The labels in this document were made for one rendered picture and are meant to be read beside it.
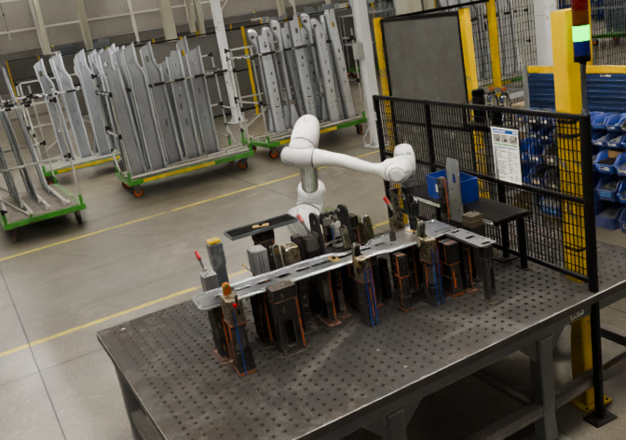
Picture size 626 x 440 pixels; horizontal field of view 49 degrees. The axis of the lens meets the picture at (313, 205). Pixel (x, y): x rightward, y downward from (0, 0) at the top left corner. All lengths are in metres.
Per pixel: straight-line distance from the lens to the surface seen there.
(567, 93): 3.36
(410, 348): 3.11
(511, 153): 3.67
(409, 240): 3.49
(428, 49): 5.88
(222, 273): 3.51
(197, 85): 10.55
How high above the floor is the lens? 2.19
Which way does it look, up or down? 16 degrees down
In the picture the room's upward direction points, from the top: 9 degrees counter-clockwise
